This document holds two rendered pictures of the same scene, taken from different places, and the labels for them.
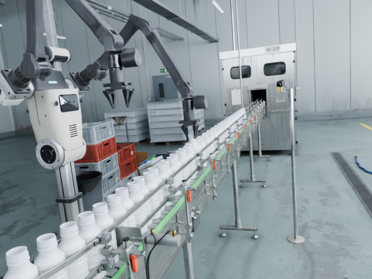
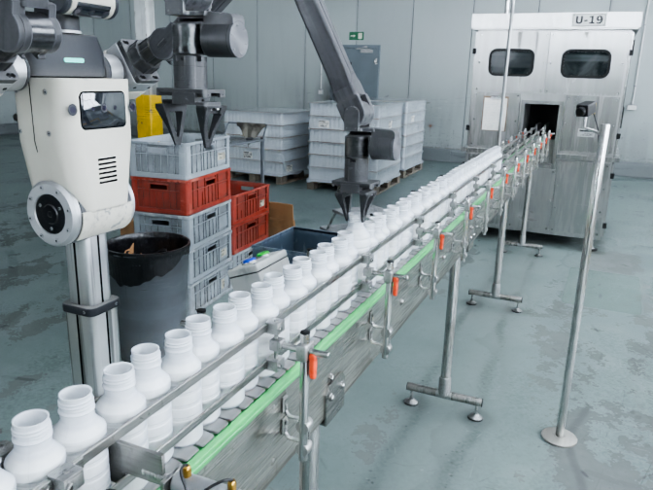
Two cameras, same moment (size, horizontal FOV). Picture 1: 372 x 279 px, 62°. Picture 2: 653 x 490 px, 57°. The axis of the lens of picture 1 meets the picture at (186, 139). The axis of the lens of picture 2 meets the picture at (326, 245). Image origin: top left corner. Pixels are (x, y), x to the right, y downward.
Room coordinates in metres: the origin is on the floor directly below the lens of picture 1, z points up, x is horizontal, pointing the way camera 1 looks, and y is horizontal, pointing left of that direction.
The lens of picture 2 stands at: (0.19, -0.10, 1.52)
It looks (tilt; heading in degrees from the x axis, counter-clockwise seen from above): 16 degrees down; 6
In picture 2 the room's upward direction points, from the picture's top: 2 degrees clockwise
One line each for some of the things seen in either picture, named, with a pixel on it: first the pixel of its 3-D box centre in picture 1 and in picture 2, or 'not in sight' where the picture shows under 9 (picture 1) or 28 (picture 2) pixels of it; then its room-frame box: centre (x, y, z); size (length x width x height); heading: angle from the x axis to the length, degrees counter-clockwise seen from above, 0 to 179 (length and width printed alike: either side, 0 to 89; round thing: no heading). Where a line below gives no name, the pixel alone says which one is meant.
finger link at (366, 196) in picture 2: (191, 130); (358, 202); (1.61, -0.03, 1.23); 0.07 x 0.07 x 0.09; 72
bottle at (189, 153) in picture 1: (188, 162); (338, 273); (1.50, 0.00, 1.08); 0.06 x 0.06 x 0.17
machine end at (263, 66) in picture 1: (261, 101); (546, 128); (6.75, -1.71, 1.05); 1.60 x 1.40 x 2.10; 162
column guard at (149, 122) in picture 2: not in sight; (150, 125); (11.06, 4.25, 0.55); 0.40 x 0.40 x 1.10; 72
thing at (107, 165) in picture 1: (95, 165); (185, 221); (4.02, 1.23, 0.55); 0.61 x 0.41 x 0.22; 169
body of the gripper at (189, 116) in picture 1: (189, 116); (356, 172); (1.61, -0.03, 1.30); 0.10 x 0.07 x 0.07; 72
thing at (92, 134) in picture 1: (90, 133); (182, 155); (4.02, 1.23, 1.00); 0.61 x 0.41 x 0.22; 169
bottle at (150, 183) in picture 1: (150, 195); (224, 355); (1.05, 0.14, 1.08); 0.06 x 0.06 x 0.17
